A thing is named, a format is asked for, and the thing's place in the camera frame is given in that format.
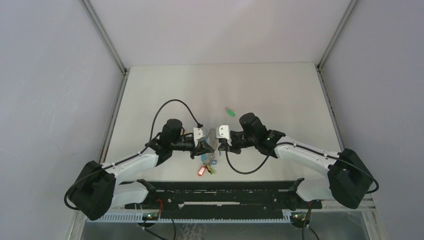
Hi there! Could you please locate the metal key organiser with rings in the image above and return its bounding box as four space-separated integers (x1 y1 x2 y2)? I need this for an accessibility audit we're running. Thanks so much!
197 128 218 177

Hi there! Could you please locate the green tagged key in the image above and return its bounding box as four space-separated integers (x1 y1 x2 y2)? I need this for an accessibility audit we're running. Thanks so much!
206 165 216 175

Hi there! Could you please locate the red tagged key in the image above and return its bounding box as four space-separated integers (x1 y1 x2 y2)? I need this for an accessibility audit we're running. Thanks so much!
197 166 207 177

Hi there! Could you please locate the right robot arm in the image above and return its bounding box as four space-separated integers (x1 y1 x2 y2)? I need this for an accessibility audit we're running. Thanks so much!
215 112 380 209

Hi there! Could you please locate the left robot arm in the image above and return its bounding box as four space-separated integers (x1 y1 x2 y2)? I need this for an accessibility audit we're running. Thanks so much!
64 119 214 221

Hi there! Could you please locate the key with green tag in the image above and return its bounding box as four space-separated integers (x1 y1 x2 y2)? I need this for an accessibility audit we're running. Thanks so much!
224 107 236 117

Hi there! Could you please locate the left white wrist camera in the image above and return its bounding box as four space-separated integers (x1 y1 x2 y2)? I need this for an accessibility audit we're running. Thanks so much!
193 127 208 148

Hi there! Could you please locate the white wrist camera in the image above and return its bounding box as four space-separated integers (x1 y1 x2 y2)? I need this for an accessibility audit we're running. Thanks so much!
215 125 231 141
193 127 208 148

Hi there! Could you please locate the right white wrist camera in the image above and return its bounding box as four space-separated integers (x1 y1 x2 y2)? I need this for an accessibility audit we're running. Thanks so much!
215 125 231 141

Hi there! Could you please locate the left camera black cable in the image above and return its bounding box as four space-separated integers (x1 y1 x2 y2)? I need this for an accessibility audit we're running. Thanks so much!
149 98 204 147

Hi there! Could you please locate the camera black cable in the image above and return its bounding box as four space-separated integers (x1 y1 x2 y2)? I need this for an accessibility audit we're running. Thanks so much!
225 149 271 175
149 98 204 147

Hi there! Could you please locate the right camera black cable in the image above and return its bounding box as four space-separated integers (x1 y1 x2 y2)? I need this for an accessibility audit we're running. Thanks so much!
225 149 271 175

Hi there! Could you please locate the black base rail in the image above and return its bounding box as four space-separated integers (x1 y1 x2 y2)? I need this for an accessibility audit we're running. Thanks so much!
143 180 323 221

